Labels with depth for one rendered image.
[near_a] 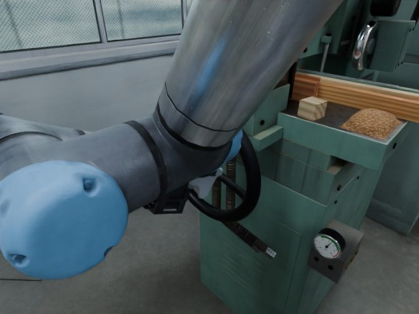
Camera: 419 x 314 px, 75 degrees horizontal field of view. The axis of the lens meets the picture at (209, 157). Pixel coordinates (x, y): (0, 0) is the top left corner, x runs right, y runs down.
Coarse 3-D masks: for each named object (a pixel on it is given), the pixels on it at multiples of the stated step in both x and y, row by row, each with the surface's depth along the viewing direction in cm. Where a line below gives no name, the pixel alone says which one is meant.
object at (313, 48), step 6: (324, 24) 72; (324, 30) 72; (318, 36) 70; (312, 42) 70; (318, 42) 72; (324, 42) 74; (306, 48) 67; (312, 48) 71; (318, 48) 73; (306, 54) 69; (312, 54) 72
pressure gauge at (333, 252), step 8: (320, 232) 61; (328, 232) 60; (336, 232) 60; (320, 240) 61; (328, 240) 59; (336, 240) 58; (344, 240) 59; (320, 248) 62; (328, 248) 60; (336, 248) 59; (344, 248) 59; (328, 256) 61; (336, 256) 59
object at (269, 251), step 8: (232, 160) 64; (232, 168) 65; (232, 176) 66; (216, 184) 70; (216, 192) 71; (232, 192) 68; (216, 200) 72; (232, 200) 68; (232, 208) 70; (224, 224) 74; (232, 224) 71; (240, 232) 71; (248, 232) 71; (248, 240) 71; (256, 240) 70; (256, 248) 71; (264, 248) 70; (272, 256) 69
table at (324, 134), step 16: (288, 112) 64; (336, 112) 64; (352, 112) 64; (272, 128) 63; (288, 128) 64; (304, 128) 61; (320, 128) 58; (336, 128) 56; (400, 128) 56; (256, 144) 60; (304, 144) 62; (320, 144) 59; (336, 144) 57; (352, 144) 54; (368, 144) 52; (384, 144) 50; (352, 160) 56; (368, 160) 53; (384, 160) 54
